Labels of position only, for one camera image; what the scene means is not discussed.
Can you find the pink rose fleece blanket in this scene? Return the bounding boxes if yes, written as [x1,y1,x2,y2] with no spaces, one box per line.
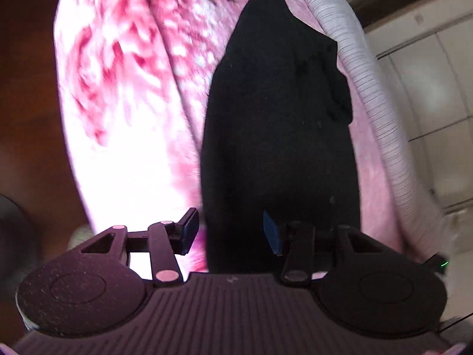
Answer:
[53,0,407,278]

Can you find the black garment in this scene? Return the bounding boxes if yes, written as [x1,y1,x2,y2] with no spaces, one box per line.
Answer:
[200,0,361,273]

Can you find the cream wardrobe cabinet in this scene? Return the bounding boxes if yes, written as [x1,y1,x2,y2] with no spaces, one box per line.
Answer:
[364,0,472,256]

